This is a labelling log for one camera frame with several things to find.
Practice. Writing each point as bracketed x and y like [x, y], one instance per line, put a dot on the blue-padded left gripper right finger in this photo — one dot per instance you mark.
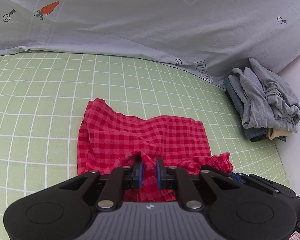
[178, 180]

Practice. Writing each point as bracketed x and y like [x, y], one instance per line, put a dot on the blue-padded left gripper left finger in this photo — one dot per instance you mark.
[117, 182]

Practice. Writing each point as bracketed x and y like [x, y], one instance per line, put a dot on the red checkered shorts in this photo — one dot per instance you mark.
[107, 140]

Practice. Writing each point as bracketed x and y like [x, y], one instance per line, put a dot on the dark teal folded garment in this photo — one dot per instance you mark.
[252, 134]

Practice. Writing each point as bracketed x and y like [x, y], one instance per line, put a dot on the beige folded garment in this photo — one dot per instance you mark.
[278, 134]

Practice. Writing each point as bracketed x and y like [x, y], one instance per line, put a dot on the grey folded shirt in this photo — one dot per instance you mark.
[268, 100]

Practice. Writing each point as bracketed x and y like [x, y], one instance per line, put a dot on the grey carrot-print bed sheet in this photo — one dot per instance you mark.
[208, 38]

